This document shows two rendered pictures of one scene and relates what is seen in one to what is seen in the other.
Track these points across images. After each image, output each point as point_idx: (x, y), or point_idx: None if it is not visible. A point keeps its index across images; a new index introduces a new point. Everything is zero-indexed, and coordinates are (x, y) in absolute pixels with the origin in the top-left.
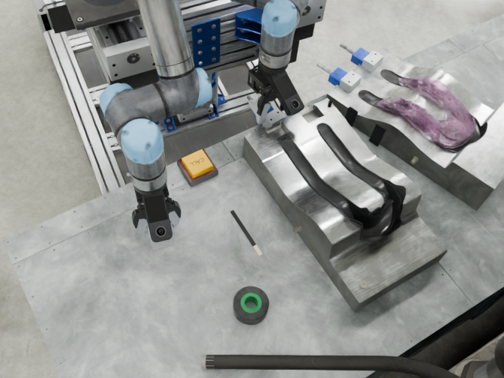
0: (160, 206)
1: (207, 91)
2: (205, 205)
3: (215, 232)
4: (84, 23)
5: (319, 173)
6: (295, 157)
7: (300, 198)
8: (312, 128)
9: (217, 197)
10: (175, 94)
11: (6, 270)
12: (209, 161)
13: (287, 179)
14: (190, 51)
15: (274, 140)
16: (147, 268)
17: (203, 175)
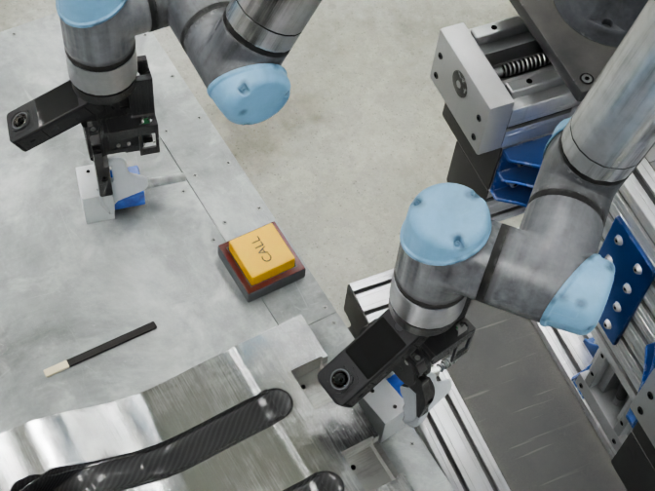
0: (59, 108)
1: (223, 94)
2: (172, 279)
3: (108, 294)
4: None
5: (196, 469)
6: (246, 421)
7: (127, 416)
8: (325, 461)
9: (190, 299)
10: (205, 35)
11: (288, 169)
12: (262, 271)
13: (182, 397)
14: (273, 22)
15: (288, 373)
16: (42, 184)
17: (236, 267)
